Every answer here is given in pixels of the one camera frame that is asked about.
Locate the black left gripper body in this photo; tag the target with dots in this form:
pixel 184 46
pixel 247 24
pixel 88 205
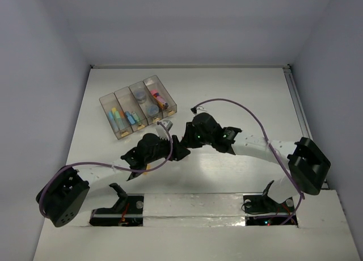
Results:
pixel 176 148

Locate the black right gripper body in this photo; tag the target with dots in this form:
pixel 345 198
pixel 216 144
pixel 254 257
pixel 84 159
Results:
pixel 194 139

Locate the orange yellow highlighter cap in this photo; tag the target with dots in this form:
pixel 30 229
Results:
pixel 148 167

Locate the green capped highlighter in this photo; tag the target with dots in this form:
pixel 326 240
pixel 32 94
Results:
pixel 136 117

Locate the blue highlighter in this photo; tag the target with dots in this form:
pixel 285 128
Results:
pixel 112 121
pixel 130 118

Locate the clear paperclip jar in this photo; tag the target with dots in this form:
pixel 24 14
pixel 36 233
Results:
pixel 152 109
pixel 140 95

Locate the green highlighter with tip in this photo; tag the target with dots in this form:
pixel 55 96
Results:
pixel 118 120

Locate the pink capped pen tube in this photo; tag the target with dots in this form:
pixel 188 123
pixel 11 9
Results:
pixel 160 100

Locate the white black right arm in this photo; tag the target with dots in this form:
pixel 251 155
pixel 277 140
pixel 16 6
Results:
pixel 304 164

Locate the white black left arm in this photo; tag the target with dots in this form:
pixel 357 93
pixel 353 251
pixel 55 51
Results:
pixel 62 198

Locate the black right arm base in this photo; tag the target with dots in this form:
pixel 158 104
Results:
pixel 262 204

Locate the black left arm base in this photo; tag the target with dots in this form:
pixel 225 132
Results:
pixel 127 206

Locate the smoky clear drawer organizer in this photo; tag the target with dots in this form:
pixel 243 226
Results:
pixel 124 100

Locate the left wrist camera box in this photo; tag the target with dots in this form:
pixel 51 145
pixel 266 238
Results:
pixel 163 129

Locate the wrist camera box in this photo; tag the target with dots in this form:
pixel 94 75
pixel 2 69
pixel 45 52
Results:
pixel 163 129
pixel 199 109

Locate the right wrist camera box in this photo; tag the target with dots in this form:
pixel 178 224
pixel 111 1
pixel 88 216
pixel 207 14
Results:
pixel 199 109

